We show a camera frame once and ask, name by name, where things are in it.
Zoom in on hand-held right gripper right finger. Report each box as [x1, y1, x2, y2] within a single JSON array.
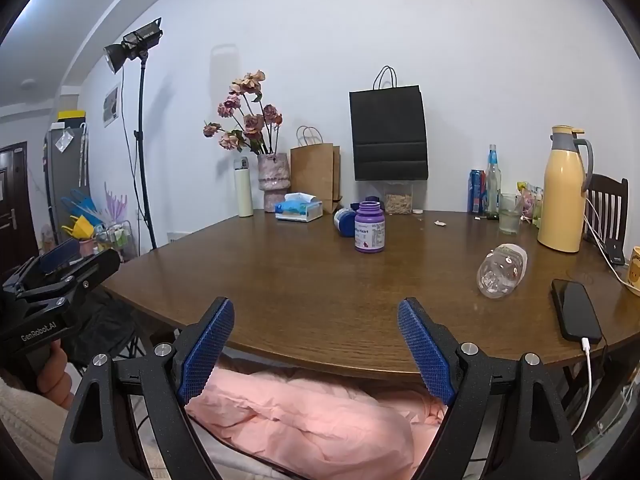
[[397, 297, 581, 480]]

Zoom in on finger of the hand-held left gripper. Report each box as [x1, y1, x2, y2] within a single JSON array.
[[15, 248, 122, 318], [2, 239, 83, 291]]

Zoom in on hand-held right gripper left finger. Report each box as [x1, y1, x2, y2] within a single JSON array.
[[52, 296, 236, 480]]

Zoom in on clear plastic bottle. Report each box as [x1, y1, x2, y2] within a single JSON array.
[[476, 243, 528, 300]]

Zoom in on person's left forearm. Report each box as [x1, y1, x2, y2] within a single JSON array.
[[0, 374, 69, 480]]

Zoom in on person's left hand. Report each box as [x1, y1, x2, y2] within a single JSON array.
[[36, 340, 77, 411]]

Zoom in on dark cloth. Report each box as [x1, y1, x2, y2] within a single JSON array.
[[65, 285, 153, 361]]

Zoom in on blue plastic hangers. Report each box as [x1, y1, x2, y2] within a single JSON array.
[[61, 190, 97, 219]]

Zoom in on purple coral decoration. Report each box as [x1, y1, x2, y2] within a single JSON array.
[[103, 182, 130, 224]]

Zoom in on dark wooden door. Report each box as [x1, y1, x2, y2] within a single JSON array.
[[0, 141, 40, 262]]

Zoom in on grey refrigerator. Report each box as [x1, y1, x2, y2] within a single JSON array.
[[44, 122, 91, 242]]

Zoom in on black light stand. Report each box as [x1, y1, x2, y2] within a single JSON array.
[[132, 57, 159, 252]]

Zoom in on pink clothing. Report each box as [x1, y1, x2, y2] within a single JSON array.
[[185, 354, 449, 479]]

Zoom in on purple supplement bottle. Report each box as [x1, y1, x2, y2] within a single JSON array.
[[354, 201, 387, 253]]

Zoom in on blue jar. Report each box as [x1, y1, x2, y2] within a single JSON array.
[[333, 206, 358, 237]]

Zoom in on black smartphone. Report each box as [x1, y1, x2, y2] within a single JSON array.
[[551, 279, 603, 343]]

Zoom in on clear grain container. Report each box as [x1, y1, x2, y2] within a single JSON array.
[[384, 181, 414, 215]]

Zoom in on white thermos bottle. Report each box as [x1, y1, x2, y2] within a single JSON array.
[[234, 156, 254, 218]]

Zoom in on clear drinking glass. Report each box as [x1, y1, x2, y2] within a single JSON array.
[[498, 193, 523, 235]]

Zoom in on blue tissue box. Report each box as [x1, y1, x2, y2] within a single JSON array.
[[274, 192, 324, 223]]

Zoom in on blue drink can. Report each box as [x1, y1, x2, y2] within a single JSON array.
[[468, 169, 487, 214]]

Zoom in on pink ceramic vase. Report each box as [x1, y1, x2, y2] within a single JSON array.
[[257, 153, 291, 213]]

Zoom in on clear glass bottle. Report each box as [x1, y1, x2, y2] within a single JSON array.
[[485, 144, 502, 221]]

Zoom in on small snack packets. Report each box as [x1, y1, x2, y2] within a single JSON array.
[[517, 182, 545, 226]]

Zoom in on brown paper bag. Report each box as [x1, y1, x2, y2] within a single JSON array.
[[290, 126, 343, 214]]

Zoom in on yellow thermos jug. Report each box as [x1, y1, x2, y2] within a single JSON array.
[[537, 125, 594, 253]]

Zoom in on dried pink flowers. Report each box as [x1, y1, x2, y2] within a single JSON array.
[[202, 70, 284, 156]]

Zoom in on black paper bag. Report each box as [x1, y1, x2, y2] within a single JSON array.
[[349, 65, 430, 182]]

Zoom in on black studio light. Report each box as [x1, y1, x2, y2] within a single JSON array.
[[103, 17, 163, 74]]

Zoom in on yellow printed mug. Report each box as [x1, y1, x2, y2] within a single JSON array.
[[626, 246, 640, 297]]

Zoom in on dark wooden chair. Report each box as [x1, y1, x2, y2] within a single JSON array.
[[582, 173, 630, 266]]

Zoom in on wire storage rack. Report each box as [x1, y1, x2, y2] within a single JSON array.
[[92, 220, 139, 264]]

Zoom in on wall poster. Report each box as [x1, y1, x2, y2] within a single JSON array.
[[102, 85, 120, 128]]

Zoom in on white phone charging cable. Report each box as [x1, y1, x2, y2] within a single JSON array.
[[569, 338, 596, 438]]

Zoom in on white power cable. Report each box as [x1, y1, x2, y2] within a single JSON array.
[[582, 199, 640, 292]]

